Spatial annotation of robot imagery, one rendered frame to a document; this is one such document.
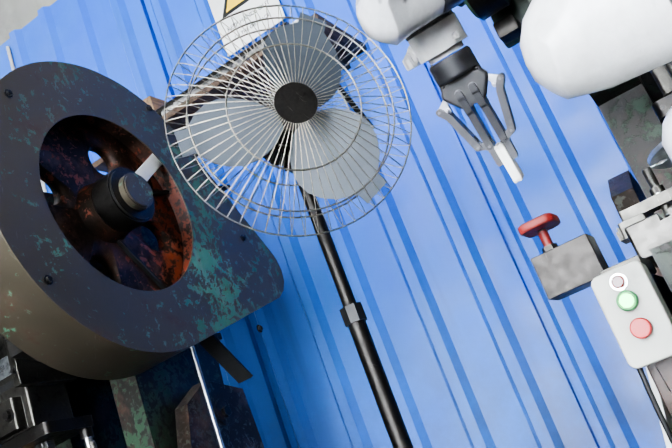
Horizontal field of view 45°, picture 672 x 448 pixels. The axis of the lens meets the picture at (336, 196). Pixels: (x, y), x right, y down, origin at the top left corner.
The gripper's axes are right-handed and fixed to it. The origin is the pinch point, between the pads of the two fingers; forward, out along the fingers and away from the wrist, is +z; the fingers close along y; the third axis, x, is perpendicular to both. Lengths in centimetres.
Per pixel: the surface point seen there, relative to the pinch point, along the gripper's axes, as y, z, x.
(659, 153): 21.0, 9.8, -0.3
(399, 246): -75, 30, 131
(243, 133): -56, -29, 35
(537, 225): 0.6, 9.7, -8.5
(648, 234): 13.6, 20.7, -1.0
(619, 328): 6.6, 23.6, -24.7
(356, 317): -53, 20, 28
